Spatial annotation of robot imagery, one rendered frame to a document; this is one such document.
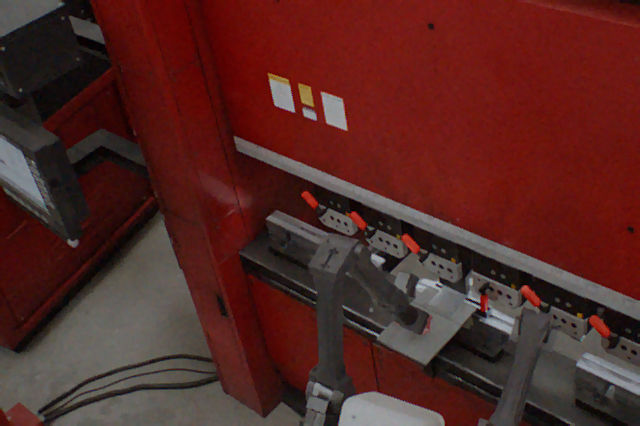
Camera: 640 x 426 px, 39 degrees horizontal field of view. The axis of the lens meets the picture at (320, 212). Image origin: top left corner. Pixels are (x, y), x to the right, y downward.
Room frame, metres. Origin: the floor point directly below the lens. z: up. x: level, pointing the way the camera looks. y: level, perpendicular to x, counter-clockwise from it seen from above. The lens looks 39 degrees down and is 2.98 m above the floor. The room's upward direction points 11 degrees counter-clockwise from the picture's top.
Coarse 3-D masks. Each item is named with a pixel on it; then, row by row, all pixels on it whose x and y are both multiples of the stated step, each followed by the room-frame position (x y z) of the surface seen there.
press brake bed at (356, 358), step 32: (256, 288) 2.43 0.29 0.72; (288, 288) 2.29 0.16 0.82; (288, 320) 2.32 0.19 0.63; (352, 320) 2.08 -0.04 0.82; (288, 352) 2.36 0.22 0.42; (352, 352) 2.09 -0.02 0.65; (384, 352) 1.98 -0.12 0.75; (384, 384) 1.99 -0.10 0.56; (416, 384) 1.89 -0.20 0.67; (448, 384) 1.79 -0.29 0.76; (448, 416) 1.80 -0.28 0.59; (480, 416) 1.70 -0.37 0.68
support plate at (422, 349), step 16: (432, 288) 1.97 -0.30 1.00; (416, 304) 1.92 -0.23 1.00; (464, 304) 1.88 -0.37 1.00; (432, 320) 1.84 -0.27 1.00; (448, 320) 1.83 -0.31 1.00; (464, 320) 1.81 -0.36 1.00; (384, 336) 1.81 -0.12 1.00; (400, 336) 1.80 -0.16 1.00; (416, 336) 1.79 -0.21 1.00; (432, 336) 1.78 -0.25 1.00; (448, 336) 1.76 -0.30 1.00; (400, 352) 1.74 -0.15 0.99; (416, 352) 1.73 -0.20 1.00; (432, 352) 1.72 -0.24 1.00
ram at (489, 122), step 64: (256, 0) 2.34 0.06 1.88; (320, 0) 2.15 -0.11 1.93; (384, 0) 1.99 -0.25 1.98; (448, 0) 1.85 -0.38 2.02; (512, 0) 1.72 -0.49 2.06; (576, 0) 1.66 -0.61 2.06; (256, 64) 2.39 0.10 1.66; (320, 64) 2.18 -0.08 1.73; (384, 64) 2.01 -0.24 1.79; (448, 64) 1.86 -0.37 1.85; (512, 64) 1.73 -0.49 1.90; (576, 64) 1.61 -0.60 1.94; (256, 128) 2.44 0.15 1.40; (320, 128) 2.22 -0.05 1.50; (384, 128) 2.03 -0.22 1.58; (448, 128) 1.87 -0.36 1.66; (512, 128) 1.73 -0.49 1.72; (576, 128) 1.60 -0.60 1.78; (384, 192) 2.05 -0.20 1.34; (448, 192) 1.88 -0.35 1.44; (512, 192) 1.73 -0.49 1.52; (576, 192) 1.60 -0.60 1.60; (576, 256) 1.59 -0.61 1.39
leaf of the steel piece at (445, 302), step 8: (440, 296) 1.93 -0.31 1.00; (448, 296) 1.92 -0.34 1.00; (456, 296) 1.92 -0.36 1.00; (424, 304) 1.90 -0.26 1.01; (432, 304) 1.90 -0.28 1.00; (440, 304) 1.89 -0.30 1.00; (448, 304) 1.89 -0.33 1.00; (456, 304) 1.88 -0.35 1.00; (440, 312) 1.85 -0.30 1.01; (448, 312) 1.86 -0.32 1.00
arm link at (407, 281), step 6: (402, 270) 1.81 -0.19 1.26; (402, 276) 1.79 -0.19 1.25; (408, 276) 1.78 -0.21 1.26; (414, 276) 1.79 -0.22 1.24; (396, 282) 1.78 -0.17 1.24; (402, 282) 1.77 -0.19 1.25; (408, 282) 1.77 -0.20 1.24; (414, 282) 1.78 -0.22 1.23; (402, 288) 1.75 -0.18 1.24; (408, 288) 1.76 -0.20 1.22; (414, 288) 1.77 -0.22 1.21; (408, 294) 1.76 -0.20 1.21; (402, 300) 1.69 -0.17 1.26; (402, 306) 1.69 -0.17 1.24
